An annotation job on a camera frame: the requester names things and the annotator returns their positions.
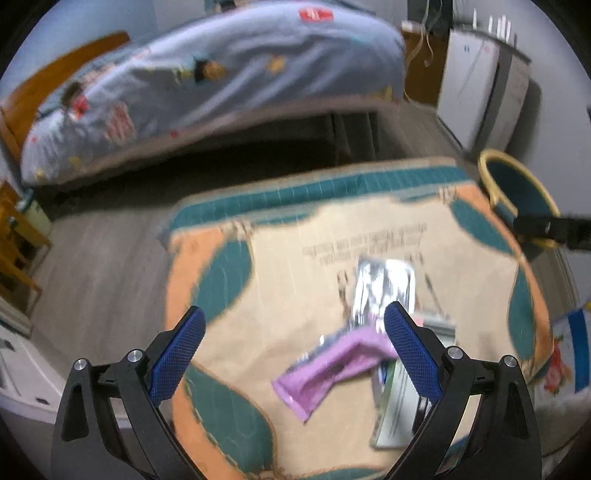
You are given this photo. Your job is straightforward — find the teal and cream floor rug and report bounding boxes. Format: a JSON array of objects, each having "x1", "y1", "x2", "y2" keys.
[{"x1": 165, "y1": 158, "x2": 553, "y2": 479}]

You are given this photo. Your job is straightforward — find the white air purifier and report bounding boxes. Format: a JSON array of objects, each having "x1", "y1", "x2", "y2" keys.
[{"x1": 437, "y1": 30, "x2": 531, "y2": 159}]

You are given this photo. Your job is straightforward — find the wooden side cabinet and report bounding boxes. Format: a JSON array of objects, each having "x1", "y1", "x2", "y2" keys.
[{"x1": 401, "y1": 22, "x2": 449, "y2": 107}]

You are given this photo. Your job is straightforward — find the green and white card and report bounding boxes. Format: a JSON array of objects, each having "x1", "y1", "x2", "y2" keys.
[{"x1": 370, "y1": 359, "x2": 432, "y2": 450}]

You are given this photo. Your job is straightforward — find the silver foil wrapper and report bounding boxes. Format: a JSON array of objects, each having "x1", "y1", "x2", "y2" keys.
[{"x1": 287, "y1": 255, "x2": 416, "y2": 373}]

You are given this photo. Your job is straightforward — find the blue and white bag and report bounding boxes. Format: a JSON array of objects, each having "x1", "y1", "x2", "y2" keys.
[{"x1": 533, "y1": 301, "x2": 590, "y2": 407}]

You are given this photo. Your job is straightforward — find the white power cable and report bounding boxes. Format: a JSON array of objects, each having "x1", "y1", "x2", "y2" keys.
[{"x1": 406, "y1": 0, "x2": 445, "y2": 70}]

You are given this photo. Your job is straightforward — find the purple snack wrapper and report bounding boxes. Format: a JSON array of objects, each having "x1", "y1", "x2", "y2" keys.
[{"x1": 271, "y1": 327, "x2": 398, "y2": 423}]

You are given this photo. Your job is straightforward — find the teal bin with yellow rim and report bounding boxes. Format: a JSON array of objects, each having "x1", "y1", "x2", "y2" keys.
[{"x1": 478, "y1": 148, "x2": 561, "y2": 254}]

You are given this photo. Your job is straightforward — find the wooden headboard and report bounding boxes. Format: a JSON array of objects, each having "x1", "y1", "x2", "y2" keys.
[{"x1": 0, "y1": 30, "x2": 132, "y2": 160}]

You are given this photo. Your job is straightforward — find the blue cartoon quilt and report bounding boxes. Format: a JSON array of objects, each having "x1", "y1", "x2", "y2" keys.
[{"x1": 20, "y1": 1, "x2": 406, "y2": 186}]

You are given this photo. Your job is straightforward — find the black television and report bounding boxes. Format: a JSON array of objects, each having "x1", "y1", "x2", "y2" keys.
[{"x1": 407, "y1": 0, "x2": 453, "y2": 35}]

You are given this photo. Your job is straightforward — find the white router with antennas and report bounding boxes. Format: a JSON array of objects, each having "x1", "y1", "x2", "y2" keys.
[{"x1": 471, "y1": 8, "x2": 517, "y2": 46}]

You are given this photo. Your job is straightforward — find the wooden chair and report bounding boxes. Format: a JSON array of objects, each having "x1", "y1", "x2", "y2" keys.
[{"x1": 1, "y1": 180, "x2": 52, "y2": 314}]

